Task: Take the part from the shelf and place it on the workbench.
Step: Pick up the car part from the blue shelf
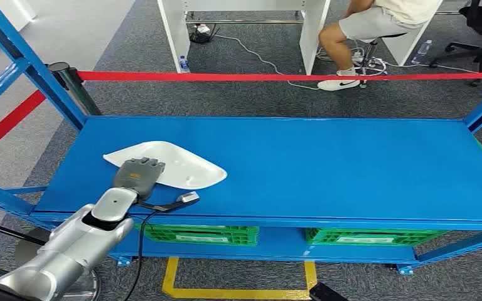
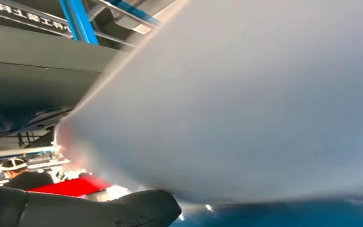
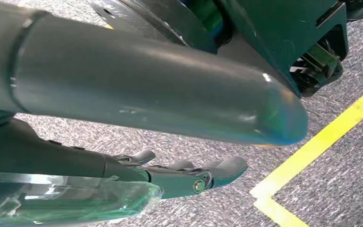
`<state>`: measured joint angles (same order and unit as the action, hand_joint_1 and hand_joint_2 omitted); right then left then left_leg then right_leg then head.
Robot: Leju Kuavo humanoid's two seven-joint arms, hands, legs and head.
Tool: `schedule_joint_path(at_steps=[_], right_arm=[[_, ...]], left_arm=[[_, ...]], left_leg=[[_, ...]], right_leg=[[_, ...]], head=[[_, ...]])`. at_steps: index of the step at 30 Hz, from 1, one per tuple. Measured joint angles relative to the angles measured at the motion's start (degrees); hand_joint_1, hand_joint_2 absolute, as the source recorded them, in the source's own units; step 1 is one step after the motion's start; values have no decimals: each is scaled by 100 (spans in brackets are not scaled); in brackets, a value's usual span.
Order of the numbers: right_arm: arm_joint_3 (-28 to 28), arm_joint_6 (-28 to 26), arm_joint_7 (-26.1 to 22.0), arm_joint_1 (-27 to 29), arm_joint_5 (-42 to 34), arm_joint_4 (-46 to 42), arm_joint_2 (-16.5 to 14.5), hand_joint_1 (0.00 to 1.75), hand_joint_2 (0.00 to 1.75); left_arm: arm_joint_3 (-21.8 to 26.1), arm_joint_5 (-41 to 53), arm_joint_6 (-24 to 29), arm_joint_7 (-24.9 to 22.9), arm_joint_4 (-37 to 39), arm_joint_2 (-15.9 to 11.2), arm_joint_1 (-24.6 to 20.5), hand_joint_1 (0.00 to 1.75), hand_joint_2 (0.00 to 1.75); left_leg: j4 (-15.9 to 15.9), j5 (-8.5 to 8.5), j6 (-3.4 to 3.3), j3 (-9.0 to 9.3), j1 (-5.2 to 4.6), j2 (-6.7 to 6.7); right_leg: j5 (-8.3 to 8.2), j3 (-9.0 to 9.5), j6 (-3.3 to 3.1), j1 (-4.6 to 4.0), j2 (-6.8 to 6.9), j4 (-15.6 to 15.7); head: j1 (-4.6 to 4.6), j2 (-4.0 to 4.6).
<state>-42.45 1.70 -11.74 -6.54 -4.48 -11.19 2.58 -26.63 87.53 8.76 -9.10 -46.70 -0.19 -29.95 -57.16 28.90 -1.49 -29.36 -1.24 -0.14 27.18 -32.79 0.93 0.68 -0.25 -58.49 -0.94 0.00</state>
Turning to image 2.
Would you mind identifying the black banner with white characters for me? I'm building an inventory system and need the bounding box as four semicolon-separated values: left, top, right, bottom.
0;0;72;38

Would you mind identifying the red barrier belt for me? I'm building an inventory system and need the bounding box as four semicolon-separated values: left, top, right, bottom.
28;177;113;198

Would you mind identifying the person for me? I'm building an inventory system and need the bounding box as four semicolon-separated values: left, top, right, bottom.
0;158;54;191

